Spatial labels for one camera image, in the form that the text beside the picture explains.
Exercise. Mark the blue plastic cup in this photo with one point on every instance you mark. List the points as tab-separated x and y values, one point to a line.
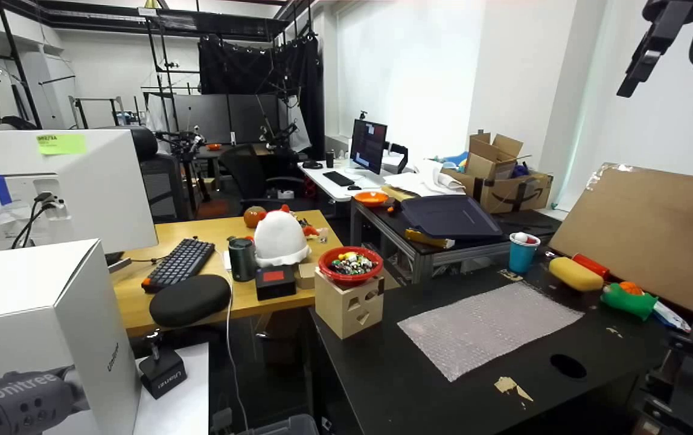
522	249

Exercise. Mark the wooden shape sorter box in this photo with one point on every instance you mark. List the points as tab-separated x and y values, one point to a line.
349	310

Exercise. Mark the torn tape scrap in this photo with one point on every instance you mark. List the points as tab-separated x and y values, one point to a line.
509	384

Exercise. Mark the open cardboard box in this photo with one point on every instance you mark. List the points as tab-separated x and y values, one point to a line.
501	180

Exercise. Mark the bubble wrap plastic sheet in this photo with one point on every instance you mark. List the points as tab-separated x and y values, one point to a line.
477	330

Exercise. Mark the wooden desk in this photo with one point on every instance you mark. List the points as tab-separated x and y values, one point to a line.
133	302

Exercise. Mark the orange bowl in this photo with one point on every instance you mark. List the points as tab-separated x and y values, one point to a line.
376	199

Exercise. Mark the computer monitor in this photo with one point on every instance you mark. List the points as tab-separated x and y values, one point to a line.
367	144

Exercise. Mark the dark green mug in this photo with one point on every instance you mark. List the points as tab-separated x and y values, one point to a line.
242	256

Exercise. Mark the dark blue storage bin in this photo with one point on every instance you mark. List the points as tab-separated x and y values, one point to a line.
451	215

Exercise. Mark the large white monitor back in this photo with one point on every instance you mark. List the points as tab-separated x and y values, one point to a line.
74	184

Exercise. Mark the orange ball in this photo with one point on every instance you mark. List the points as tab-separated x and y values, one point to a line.
254	215

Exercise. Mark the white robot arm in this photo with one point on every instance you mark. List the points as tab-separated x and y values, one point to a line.
666	23

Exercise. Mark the black keyboard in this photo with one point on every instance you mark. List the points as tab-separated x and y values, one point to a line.
186	260

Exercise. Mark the black office chair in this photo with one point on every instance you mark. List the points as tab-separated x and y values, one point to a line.
267	180

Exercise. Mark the small black red box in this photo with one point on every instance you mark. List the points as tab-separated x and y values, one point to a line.
277	284

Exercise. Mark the black cushion pad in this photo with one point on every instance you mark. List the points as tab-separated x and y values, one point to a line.
189	301

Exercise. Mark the brown cardboard sheet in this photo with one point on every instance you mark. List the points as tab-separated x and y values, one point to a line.
639	226

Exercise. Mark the green toy bottle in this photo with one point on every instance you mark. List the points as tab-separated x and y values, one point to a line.
639	306

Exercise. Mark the yellow plush toy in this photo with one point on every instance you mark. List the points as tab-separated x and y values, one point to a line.
576	273

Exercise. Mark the white box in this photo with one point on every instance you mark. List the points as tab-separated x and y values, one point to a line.
67	362

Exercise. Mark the red bowl with items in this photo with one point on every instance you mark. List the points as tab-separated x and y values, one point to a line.
351	267

